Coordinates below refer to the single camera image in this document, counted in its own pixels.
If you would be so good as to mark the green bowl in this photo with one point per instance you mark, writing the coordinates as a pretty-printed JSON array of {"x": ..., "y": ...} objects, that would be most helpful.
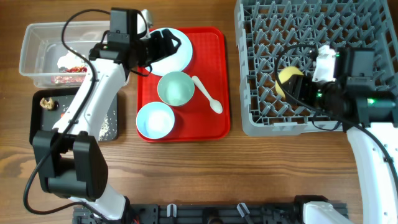
[{"x": 176, "y": 88}]

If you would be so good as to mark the yellow plastic cup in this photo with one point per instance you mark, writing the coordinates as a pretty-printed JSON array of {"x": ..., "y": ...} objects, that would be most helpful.
[{"x": 284, "y": 75}]

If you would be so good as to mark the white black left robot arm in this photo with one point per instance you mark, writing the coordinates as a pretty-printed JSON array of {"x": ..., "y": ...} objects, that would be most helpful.
[{"x": 69, "y": 160}]

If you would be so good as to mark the brown food scrap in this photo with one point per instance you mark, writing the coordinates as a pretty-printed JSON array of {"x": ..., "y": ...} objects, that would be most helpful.
[{"x": 47, "y": 104}]

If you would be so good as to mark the clear plastic waste bin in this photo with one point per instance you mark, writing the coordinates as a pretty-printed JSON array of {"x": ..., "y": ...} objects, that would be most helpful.
[{"x": 42, "y": 47}]

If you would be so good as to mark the red snack wrapper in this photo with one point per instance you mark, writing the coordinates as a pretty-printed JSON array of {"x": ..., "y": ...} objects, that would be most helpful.
[{"x": 77, "y": 77}]

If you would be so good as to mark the white tissue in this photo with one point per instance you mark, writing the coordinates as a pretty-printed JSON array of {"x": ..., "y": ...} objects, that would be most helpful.
[{"x": 70, "y": 60}]

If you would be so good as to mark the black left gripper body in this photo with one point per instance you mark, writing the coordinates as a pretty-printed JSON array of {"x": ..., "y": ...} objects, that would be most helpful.
[{"x": 153, "y": 48}]

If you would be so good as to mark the light blue bowl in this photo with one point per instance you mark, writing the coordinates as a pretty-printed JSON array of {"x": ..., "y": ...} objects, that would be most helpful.
[{"x": 155, "y": 120}]

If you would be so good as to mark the black waste tray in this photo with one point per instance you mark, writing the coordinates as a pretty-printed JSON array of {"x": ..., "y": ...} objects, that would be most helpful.
[{"x": 42, "y": 119}]

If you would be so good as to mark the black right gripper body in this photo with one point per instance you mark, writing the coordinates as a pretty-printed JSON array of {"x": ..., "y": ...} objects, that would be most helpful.
[{"x": 308, "y": 92}]

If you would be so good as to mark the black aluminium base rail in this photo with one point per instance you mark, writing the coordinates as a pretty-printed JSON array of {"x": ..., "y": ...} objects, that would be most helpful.
[{"x": 242, "y": 213}]

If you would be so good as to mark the white rice pile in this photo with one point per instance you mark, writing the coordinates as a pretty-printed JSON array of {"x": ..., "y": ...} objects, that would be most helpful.
[{"x": 104, "y": 130}]

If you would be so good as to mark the red plastic tray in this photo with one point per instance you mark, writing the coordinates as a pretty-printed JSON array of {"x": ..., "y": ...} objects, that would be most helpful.
[{"x": 196, "y": 121}]

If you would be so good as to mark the white plastic spoon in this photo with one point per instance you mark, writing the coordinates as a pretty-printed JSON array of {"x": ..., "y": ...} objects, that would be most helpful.
[{"x": 215, "y": 105}]

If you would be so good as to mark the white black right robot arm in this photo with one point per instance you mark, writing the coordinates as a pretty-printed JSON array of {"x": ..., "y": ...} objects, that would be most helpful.
[{"x": 342, "y": 88}]

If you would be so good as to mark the light blue round plate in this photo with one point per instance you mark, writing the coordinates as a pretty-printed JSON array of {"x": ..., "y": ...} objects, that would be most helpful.
[{"x": 176, "y": 62}]

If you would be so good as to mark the grey plastic dishwasher rack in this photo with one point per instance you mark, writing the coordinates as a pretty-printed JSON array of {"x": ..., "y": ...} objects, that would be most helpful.
[{"x": 270, "y": 35}]

